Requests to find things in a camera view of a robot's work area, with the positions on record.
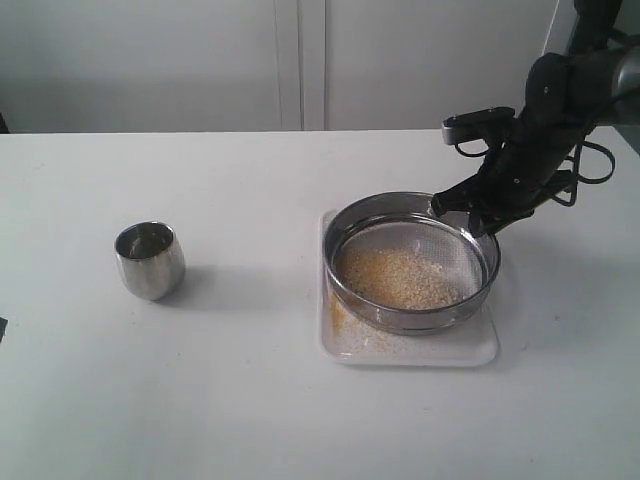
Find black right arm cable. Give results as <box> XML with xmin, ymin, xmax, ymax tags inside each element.
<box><xmin>552</xmin><ymin>139</ymin><xmax>617</xmax><ymax>207</ymax></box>

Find stainless steel cup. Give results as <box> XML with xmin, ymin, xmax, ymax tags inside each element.
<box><xmin>114</xmin><ymin>221</ymin><xmax>186</xmax><ymax>301</ymax></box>

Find round steel mesh sieve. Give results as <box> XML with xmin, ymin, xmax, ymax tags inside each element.
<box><xmin>321</xmin><ymin>191</ymin><xmax>501</xmax><ymax>336</ymax></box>

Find yellow-white powder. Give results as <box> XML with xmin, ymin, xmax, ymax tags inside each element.
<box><xmin>334</xmin><ymin>247</ymin><xmax>462</xmax><ymax>336</ymax></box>

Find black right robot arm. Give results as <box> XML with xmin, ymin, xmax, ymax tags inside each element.
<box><xmin>430</xmin><ymin>1</ymin><xmax>639</xmax><ymax>237</ymax></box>

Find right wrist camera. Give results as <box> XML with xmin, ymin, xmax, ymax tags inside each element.
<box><xmin>441</xmin><ymin>106</ymin><xmax>515</xmax><ymax>146</ymax></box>

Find clear plastic tray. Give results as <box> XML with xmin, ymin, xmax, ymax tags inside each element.
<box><xmin>317</xmin><ymin>219</ymin><xmax>502</xmax><ymax>368</ymax></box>

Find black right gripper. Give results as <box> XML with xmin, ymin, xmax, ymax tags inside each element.
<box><xmin>430</xmin><ymin>124</ymin><xmax>570</xmax><ymax>238</ymax></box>

